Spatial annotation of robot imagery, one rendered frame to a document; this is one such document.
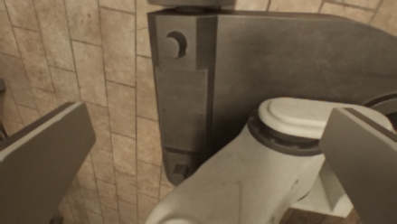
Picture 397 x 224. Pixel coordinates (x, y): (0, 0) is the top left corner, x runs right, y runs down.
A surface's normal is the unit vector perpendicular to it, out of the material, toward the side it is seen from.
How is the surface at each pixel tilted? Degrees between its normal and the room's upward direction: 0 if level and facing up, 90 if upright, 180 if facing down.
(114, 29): 0
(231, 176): 90
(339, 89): 0
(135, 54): 0
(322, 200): 90
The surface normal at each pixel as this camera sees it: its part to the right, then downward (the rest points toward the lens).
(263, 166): 0.01, -0.86
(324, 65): -0.22, 0.50
